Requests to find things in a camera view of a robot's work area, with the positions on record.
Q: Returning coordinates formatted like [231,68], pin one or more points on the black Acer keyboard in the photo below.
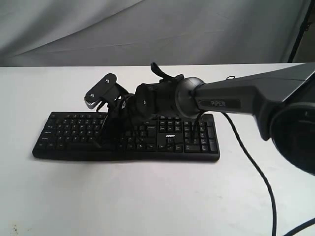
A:
[71,136]

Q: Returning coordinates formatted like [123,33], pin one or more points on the black tripod stand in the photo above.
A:
[303,28]

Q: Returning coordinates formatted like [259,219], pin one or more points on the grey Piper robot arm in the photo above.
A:
[282,103]

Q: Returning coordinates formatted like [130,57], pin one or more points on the grey backdrop cloth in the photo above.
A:
[138,32]

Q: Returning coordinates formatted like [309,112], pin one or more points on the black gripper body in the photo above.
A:
[133,109]

